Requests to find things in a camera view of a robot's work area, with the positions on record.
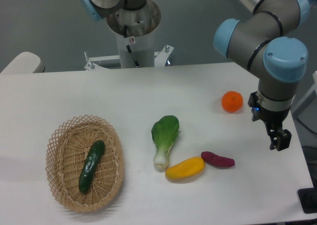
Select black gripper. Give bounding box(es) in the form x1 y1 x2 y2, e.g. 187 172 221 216
255 104 292 151

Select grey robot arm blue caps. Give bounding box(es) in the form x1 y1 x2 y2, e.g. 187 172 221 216
81 0 310 151

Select green cucumber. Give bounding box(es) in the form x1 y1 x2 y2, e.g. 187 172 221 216
78 140 106 194

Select oval woven wicker basket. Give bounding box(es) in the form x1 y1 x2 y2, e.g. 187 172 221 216
46 115 124 212

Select orange tangerine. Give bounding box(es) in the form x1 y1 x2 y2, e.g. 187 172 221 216
221 91 243 113

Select black device at table edge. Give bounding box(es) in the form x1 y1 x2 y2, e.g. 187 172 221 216
298 187 317 214

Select purple sweet potato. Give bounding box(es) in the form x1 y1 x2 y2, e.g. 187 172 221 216
201 151 235 168

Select yellow orange mango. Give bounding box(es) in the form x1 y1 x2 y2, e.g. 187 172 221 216
165 157 205 180

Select green bok choy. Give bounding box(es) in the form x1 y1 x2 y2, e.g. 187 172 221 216
151 115 180 171

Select white chair backrest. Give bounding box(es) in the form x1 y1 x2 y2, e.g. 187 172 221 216
0 52 45 75

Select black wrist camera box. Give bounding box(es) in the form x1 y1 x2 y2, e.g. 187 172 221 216
248 92 261 121

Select white pedestal base bracket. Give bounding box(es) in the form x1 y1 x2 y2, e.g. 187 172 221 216
84 45 174 71

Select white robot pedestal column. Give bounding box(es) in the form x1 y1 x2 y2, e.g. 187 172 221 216
106 0 161 68

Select black pedestal cable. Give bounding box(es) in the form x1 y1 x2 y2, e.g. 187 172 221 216
123 24 141 68

